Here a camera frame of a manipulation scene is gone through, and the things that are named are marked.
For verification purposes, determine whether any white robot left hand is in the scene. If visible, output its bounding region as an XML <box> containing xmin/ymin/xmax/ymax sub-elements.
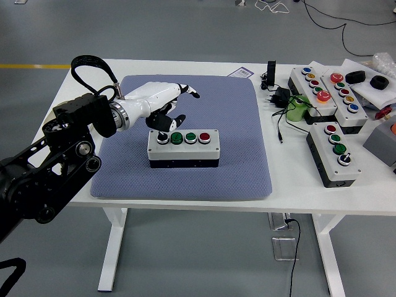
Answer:
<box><xmin>119</xmin><ymin>81</ymin><xmax>201</xmax><ymax>132</ymax></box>

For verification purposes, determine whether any grey four-button control box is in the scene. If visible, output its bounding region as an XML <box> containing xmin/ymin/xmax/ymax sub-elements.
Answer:
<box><xmin>147</xmin><ymin>128</ymin><xmax>221</xmax><ymax>170</ymax></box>

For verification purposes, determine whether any five-button box with yellow label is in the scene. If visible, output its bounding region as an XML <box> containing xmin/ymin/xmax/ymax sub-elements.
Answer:
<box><xmin>287</xmin><ymin>66</ymin><xmax>338</xmax><ymax>125</ymax></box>

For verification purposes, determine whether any grey five-button control box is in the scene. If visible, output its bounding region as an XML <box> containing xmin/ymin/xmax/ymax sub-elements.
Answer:
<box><xmin>320</xmin><ymin>71</ymin><xmax>369</xmax><ymax>136</ymax></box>

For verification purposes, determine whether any four-button box with selector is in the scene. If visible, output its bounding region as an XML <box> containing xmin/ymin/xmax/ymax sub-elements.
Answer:
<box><xmin>306</xmin><ymin>122</ymin><xmax>362</xmax><ymax>189</ymax></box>

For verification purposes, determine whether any red mushroom button part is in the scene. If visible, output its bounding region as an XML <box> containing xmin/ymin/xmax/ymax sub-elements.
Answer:
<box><xmin>374</xmin><ymin>106</ymin><xmax>393</xmax><ymax>121</ymax></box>

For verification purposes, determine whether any blue-grey textured mat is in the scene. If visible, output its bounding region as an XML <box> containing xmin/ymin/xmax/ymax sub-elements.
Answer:
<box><xmin>90</xmin><ymin>74</ymin><xmax>273</xmax><ymax>202</ymax></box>

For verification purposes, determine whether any purple-edged white label card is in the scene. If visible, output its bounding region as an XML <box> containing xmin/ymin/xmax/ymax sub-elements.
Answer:
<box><xmin>228</xmin><ymin>66</ymin><xmax>254</xmax><ymax>79</ymax></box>

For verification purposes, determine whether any small black upright stand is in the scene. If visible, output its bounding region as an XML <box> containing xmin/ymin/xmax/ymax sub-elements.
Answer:
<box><xmin>266</xmin><ymin>60</ymin><xmax>277</xmax><ymax>87</ymax></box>

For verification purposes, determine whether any black power adapter plug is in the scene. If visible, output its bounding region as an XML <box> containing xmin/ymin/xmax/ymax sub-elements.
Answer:
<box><xmin>262</xmin><ymin>87</ymin><xmax>292</xmax><ymax>109</ymax></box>

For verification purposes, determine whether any green plastic cup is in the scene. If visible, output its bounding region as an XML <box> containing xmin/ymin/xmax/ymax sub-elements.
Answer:
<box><xmin>285</xmin><ymin>95</ymin><xmax>313</xmax><ymax>123</ymax></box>

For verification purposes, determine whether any white table leg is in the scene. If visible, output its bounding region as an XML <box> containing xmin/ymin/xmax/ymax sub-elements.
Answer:
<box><xmin>311</xmin><ymin>213</ymin><xmax>347</xmax><ymax>297</ymax></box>
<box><xmin>97</xmin><ymin>207</ymin><xmax>129</xmax><ymax>292</ymax></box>

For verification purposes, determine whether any metal floor socket plate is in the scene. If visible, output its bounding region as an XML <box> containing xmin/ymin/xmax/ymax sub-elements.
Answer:
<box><xmin>271</xmin><ymin>236</ymin><xmax>300</xmax><ymax>262</ymax></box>
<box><xmin>268</xmin><ymin>212</ymin><xmax>295</xmax><ymax>231</ymax></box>

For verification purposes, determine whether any white cardboard sheet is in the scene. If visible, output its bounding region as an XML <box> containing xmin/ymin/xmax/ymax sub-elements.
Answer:
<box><xmin>340</xmin><ymin>58</ymin><xmax>396</xmax><ymax>111</ymax></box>

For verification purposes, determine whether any plain grey box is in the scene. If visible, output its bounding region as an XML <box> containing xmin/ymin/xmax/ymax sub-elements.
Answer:
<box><xmin>362</xmin><ymin>114</ymin><xmax>396</xmax><ymax>168</ymax></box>

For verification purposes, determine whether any clear plastic bag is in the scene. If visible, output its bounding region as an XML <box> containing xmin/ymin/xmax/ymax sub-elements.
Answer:
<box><xmin>363</xmin><ymin>51</ymin><xmax>396</xmax><ymax>80</ymax></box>

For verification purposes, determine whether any black adapter cord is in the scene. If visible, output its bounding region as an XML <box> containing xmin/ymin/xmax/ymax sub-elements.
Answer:
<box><xmin>271</xmin><ymin>94</ymin><xmax>322</xmax><ymax>145</ymax></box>

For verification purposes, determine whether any white cord on floor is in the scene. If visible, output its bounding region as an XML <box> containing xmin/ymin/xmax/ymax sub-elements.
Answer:
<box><xmin>255</xmin><ymin>0</ymin><xmax>290</xmax><ymax>15</ymax></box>

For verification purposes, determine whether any long black floor cable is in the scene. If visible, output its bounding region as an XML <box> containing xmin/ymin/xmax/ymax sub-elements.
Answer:
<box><xmin>301</xmin><ymin>0</ymin><xmax>396</xmax><ymax>57</ymax></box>

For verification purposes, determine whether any black foam ring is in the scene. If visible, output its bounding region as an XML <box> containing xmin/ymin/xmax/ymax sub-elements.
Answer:
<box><xmin>345</xmin><ymin>70</ymin><xmax>366</xmax><ymax>85</ymax></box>
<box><xmin>370</xmin><ymin>75</ymin><xmax>389</xmax><ymax>90</ymax></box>

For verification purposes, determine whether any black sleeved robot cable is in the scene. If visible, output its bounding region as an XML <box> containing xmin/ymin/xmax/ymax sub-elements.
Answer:
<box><xmin>0</xmin><ymin>257</ymin><xmax>27</xmax><ymax>297</ymax></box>

